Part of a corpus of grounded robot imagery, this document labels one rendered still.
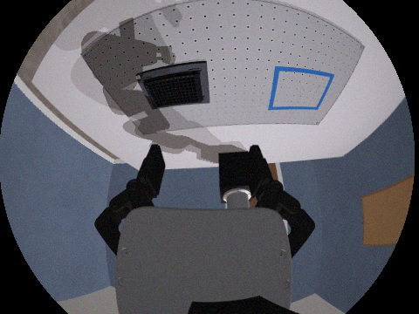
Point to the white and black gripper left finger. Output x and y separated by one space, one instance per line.
139 192

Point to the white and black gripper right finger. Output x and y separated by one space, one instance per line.
273 196

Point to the blue tape outline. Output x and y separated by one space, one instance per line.
293 69

